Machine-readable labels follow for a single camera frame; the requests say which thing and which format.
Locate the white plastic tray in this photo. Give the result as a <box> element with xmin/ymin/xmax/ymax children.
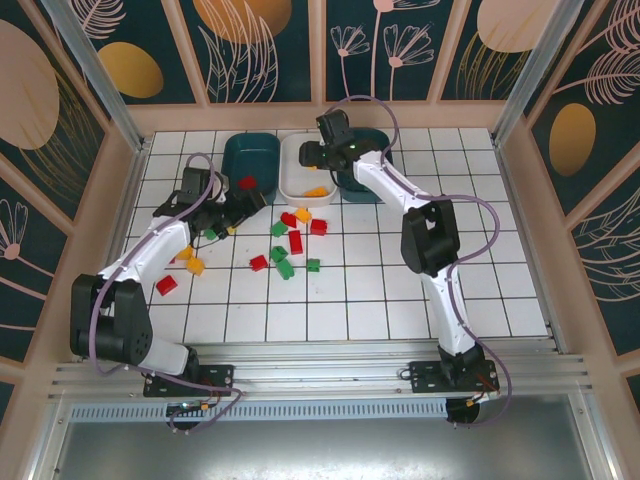
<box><xmin>278</xmin><ymin>132</ymin><xmax>337</xmax><ymax>207</ymax></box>

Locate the teal plastic bin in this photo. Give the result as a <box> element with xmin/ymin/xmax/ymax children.
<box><xmin>335</xmin><ymin>128</ymin><xmax>392</xmax><ymax>205</ymax></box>
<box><xmin>223</xmin><ymin>132</ymin><xmax>281</xmax><ymax>206</ymax></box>

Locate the grey metal sheet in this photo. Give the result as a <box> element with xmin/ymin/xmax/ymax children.
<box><xmin>29</xmin><ymin>394</ymin><xmax>616</xmax><ymax>480</ymax></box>

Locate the aluminium frame post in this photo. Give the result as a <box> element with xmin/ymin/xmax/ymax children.
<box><xmin>492</xmin><ymin>0</ymin><xmax>586</xmax><ymax>146</ymax></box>
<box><xmin>40</xmin><ymin>0</ymin><xmax>150</xmax><ymax>154</ymax></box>

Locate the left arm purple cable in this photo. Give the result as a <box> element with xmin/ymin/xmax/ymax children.
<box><xmin>92</xmin><ymin>152</ymin><xmax>246</xmax><ymax>436</ymax></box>

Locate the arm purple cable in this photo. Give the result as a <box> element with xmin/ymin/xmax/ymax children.
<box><xmin>324</xmin><ymin>94</ymin><xmax>514</xmax><ymax>430</ymax></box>
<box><xmin>92</xmin><ymin>152</ymin><xmax>246</xmax><ymax>436</ymax></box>

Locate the left black mount plate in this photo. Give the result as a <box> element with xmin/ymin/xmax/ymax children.
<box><xmin>143</xmin><ymin>363</ymin><xmax>236</xmax><ymax>399</ymax></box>

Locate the black mount plate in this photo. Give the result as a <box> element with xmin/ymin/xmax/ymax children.
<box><xmin>143</xmin><ymin>363</ymin><xmax>236</xmax><ymax>399</ymax></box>
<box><xmin>408</xmin><ymin>359</ymin><xmax>501</xmax><ymax>396</ymax></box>

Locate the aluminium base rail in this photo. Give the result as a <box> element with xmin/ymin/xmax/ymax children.
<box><xmin>49</xmin><ymin>349</ymin><xmax>586</xmax><ymax>401</ymax></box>

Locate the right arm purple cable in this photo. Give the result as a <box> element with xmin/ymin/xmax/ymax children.
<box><xmin>324</xmin><ymin>94</ymin><xmax>514</xmax><ymax>430</ymax></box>

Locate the grey slotted cable duct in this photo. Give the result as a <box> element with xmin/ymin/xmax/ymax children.
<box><xmin>69</xmin><ymin>402</ymin><xmax>451</xmax><ymax>422</ymax></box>

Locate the right black mount plate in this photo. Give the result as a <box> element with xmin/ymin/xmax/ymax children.
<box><xmin>408</xmin><ymin>359</ymin><xmax>501</xmax><ymax>396</ymax></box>

